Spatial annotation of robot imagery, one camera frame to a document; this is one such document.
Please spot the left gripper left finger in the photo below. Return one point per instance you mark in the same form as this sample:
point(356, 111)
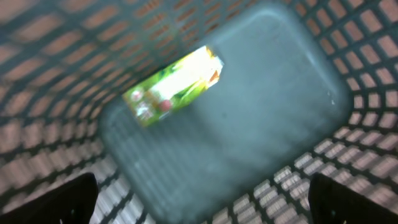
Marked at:
point(72, 202)

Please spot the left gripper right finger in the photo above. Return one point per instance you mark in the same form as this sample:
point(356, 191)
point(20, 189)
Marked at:
point(333, 203)

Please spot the green juice carton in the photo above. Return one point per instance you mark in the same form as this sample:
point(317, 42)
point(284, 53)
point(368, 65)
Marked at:
point(174, 87)

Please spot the grey plastic mesh basket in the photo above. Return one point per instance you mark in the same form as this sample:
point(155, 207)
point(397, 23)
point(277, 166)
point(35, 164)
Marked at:
point(307, 87)

